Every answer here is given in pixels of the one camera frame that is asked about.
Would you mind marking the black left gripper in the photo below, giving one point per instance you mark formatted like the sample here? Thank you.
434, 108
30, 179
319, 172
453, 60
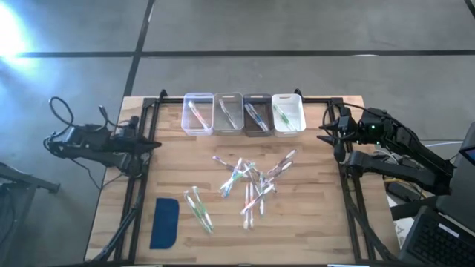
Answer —
130, 144

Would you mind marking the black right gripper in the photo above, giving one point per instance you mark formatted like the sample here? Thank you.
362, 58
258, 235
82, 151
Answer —
350, 133

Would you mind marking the blue toothbrush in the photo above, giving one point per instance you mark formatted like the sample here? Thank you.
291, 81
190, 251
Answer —
256, 116
230, 181
261, 122

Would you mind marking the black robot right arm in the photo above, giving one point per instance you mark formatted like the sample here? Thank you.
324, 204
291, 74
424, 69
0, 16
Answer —
401, 170

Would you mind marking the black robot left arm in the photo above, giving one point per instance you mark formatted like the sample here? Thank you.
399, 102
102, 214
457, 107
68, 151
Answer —
92, 146

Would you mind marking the clear plastic bin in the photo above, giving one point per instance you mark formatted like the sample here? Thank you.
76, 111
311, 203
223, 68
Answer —
189, 126

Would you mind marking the white plastic bin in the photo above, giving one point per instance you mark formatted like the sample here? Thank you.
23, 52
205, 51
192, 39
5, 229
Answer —
297, 107

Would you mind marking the dark blue mat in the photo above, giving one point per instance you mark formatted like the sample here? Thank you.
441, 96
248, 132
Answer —
164, 222

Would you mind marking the light grey plastic bin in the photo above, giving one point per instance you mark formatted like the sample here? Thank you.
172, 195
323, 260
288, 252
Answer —
220, 126

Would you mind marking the black power brick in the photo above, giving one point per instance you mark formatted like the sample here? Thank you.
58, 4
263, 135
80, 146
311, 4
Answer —
401, 191

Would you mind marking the dark grey plastic bin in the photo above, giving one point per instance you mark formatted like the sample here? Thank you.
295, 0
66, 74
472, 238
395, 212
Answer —
249, 128

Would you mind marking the black support bar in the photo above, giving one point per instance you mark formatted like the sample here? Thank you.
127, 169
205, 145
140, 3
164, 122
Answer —
412, 209

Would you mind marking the white paper sheet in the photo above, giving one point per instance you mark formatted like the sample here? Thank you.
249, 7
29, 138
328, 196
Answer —
402, 231

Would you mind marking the black metal stand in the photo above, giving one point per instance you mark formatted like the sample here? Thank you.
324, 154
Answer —
22, 178

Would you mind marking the grey laptop screen back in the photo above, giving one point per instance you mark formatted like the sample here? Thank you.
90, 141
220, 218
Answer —
458, 200

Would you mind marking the open black keyboard laptop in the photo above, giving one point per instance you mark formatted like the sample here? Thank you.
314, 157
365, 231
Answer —
438, 241

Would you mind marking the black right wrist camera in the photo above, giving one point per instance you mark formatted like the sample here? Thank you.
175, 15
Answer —
343, 118

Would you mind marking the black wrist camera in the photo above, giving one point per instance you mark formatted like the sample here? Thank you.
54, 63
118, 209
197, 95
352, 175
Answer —
343, 118
133, 122

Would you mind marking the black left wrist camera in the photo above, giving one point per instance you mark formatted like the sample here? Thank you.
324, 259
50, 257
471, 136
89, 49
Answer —
133, 122

